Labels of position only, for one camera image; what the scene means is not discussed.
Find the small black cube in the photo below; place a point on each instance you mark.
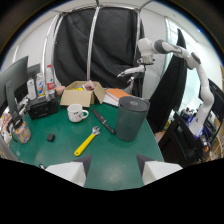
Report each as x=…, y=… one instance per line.
x=50, y=137

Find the white printed mug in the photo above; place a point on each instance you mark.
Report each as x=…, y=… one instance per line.
x=76, y=113

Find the black curtain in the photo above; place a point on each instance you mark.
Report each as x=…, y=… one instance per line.
x=100, y=45

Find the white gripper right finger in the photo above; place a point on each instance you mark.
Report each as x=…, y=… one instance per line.
x=156, y=170

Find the clear bottle red label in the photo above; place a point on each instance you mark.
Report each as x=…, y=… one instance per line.
x=50, y=81

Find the black box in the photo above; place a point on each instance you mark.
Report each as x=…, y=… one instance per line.
x=42, y=107

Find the open cardboard box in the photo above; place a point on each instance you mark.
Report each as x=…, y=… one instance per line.
x=81, y=94

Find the bottle with yellow blue label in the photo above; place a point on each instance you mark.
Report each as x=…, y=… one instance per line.
x=40, y=85

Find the white bottle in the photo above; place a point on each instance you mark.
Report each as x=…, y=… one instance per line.
x=31, y=88

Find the orange notebook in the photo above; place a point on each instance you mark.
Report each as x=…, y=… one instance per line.
x=117, y=93

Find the colourful patterned cup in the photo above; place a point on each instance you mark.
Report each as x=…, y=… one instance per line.
x=22, y=132

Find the white paper stack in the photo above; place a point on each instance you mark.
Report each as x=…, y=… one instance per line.
x=110, y=100

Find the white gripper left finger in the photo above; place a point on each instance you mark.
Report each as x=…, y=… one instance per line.
x=71, y=171

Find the black kitchen knife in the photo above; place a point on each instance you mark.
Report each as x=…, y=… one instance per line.
x=103, y=121

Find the grey computer monitor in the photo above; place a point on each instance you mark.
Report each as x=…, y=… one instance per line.
x=12, y=83

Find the dark grey cylindrical bin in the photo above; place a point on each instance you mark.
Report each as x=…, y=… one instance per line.
x=130, y=119

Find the yellow adjustable wrench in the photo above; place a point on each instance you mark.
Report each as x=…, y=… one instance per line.
x=86, y=142

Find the black chair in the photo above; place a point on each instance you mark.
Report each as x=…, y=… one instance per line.
x=180, y=141

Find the black cloth drape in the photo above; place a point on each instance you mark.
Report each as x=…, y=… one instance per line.
x=168, y=90

